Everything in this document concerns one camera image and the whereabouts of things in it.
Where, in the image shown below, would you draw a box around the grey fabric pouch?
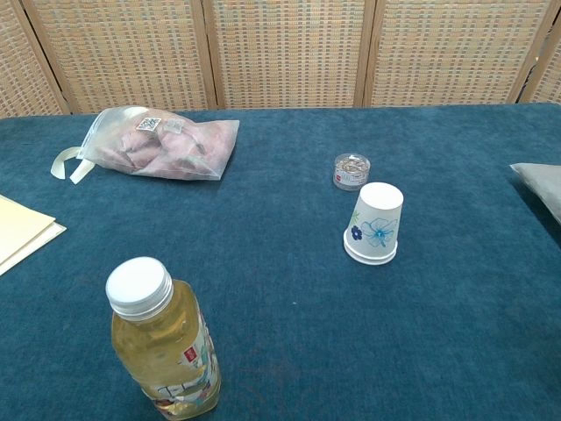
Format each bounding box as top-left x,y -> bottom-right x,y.
509,162 -> 561,227

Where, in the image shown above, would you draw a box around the clear round clip container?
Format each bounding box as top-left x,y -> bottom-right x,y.
331,153 -> 372,192

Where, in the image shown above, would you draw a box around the pale yellow paper folder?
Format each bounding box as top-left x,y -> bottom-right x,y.
0,222 -> 67,276

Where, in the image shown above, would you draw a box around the paper cup blue flower print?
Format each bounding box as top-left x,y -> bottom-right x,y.
344,182 -> 404,260

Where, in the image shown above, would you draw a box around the blue velvet tablecloth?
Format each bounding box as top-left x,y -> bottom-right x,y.
0,103 -> 561,421

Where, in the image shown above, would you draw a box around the woven wooden folding screen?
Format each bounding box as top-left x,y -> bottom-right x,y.
0,0 -> 561,118

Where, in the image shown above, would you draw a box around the clear bag of pink items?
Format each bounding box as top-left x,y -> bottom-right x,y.
51,107 -> 241,184

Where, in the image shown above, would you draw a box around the yellow paper sheets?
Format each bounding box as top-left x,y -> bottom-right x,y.
0,195 -> 57,265

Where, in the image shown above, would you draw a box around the yellow tea bottle white cap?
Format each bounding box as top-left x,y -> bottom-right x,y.
104,257 -> 223,417

